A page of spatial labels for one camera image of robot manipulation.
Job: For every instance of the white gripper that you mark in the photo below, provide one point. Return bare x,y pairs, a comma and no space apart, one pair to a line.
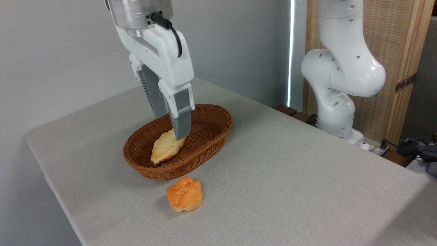
167,56

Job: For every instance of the orange bread roll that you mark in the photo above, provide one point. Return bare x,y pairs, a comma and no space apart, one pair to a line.
185,194

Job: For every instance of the pale yellow bread roll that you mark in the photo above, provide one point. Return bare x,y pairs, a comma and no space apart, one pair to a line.
165,148

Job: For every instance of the brown oval wicker basket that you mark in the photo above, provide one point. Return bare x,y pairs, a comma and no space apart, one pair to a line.
208,130

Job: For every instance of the dark wooden base board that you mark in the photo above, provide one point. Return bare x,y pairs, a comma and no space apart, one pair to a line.
290,111

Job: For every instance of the grey tablecloth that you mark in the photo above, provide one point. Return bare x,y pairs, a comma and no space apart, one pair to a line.
290,177

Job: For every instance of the wooden rattan folding screen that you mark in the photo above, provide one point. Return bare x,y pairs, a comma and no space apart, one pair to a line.
396,44

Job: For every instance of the dark metal screen hinge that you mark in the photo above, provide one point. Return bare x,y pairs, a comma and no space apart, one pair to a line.
405,83

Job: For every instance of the dark grey bag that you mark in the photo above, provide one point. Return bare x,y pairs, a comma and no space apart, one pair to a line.
423,152

